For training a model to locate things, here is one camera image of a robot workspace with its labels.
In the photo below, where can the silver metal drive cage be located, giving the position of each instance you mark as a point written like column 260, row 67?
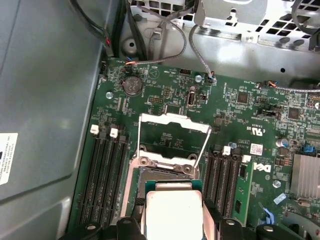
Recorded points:
column 225, row 12

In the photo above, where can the CPU socket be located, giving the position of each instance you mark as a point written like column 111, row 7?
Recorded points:
column 142, row 178

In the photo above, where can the green motherboard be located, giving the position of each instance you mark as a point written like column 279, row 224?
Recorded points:
column 225, row 112

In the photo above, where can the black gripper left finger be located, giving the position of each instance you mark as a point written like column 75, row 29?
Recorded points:
column 125, row 230

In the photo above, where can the green RAM stick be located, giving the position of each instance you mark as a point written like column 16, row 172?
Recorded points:
column 243, row 190

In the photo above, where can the silver chipset heatsink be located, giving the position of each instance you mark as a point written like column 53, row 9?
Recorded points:
column 305, row 175

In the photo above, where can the black PC case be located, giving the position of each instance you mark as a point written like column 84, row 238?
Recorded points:
column 50, row 100

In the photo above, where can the silver coin cell battery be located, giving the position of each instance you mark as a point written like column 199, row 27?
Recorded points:
column 132, row 86

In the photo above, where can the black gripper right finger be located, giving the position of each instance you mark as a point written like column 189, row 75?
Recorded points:
column 230, row 230

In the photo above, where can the silver CPU chip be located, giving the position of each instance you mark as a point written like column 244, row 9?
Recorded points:
column 175, row 215

